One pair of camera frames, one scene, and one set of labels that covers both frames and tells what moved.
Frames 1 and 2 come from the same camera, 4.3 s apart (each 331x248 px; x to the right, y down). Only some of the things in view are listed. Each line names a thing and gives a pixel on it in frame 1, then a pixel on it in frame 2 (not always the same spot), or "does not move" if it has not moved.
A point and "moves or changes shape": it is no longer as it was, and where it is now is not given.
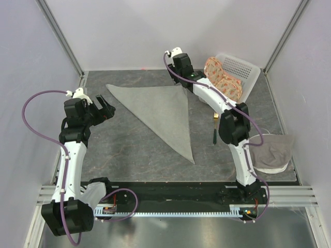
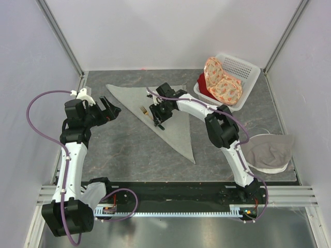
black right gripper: [171, 67] to [154, 111]
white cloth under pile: [270, 170] does not move
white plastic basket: [245, 72] does not move
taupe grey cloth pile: [275, 152] does not move
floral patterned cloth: [230, 87] does not move
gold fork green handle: [215, 115] moves or changes shape
